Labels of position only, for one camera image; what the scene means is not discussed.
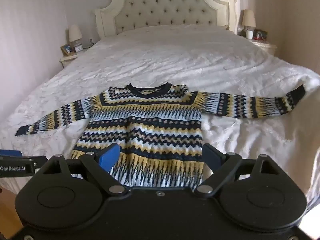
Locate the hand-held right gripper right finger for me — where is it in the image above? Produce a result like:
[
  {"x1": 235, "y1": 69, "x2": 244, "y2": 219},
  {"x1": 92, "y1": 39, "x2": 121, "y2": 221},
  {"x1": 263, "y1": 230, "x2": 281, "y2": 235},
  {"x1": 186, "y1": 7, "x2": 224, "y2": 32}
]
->
[{"x1": 194, "y1": 144, "x2": 284, "y2": 197}]

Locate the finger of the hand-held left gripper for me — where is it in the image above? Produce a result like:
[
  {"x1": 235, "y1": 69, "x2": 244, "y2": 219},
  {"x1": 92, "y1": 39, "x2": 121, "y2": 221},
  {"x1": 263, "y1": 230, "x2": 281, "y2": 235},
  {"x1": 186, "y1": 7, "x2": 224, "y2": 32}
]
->
[{"x1": 0, "y1": 149, "x2": 48, "y2": 166}]

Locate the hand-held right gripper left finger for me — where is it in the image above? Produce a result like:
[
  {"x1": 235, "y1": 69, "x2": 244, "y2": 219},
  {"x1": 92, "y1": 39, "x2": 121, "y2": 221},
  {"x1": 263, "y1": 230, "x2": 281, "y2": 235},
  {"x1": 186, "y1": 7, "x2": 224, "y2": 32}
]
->
[{"x1": 37, "y1": 144, "x2": 125, "y2": 195}]

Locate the navy yellow patterned knit sweater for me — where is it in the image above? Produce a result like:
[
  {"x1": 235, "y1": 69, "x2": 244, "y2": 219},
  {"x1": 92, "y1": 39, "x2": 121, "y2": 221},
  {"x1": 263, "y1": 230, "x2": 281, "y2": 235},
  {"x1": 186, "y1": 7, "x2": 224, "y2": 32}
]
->
[{"x1": 15, "y1": 83, "x2": 306, "y2": 188}]

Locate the bed with white bedspread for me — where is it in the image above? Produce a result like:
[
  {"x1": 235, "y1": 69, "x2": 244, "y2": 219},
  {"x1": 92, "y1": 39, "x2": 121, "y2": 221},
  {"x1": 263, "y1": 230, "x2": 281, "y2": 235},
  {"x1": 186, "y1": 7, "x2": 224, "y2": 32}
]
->
[{"x1": 0, "y1": 24, "x2": 320, "y2": 205}]

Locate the cream nightstand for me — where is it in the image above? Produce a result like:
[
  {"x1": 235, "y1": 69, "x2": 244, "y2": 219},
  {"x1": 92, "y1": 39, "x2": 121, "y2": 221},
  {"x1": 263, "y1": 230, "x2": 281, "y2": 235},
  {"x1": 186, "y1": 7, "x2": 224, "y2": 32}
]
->
[
  {"x1": 59, "y1": 47, "x2": 87, "y2": 68},
  {"x1": 237, "y1": 31, "x2": 278, "y2": 55}
]

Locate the cream shade table lamp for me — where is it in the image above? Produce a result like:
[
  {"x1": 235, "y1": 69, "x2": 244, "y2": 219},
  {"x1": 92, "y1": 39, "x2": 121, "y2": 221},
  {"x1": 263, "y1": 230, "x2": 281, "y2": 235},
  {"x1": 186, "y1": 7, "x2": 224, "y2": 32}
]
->
[
  {"x1": 68, "y1": 24, "x2": 83, "y2": 46},
  {"x1": 241, "y1": 9, "x2": 257, "y2": 32}
]

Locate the cream tufted headboard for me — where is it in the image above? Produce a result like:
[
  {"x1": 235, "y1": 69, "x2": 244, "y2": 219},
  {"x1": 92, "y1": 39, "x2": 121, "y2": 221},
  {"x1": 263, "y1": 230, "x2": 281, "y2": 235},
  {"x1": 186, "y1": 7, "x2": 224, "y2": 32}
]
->
[{"x1": 94, "y1": 0, "x2": 237, "y2": 37}]

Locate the wooden photo frame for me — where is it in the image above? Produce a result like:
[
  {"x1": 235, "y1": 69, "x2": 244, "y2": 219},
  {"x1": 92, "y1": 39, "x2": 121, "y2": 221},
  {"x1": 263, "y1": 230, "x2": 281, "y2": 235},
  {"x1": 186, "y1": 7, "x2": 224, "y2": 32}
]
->
[{"x1": 61, "y1": 43, "x2": 75, "y2": 56}]

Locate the dark photo frame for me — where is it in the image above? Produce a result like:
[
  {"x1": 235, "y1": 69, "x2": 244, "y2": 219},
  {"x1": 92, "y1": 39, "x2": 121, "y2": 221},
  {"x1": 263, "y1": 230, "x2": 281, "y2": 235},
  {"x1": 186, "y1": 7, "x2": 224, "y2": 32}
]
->
[{"x1": 253, "y1": 29, "x2": 268, "y2": 41}]

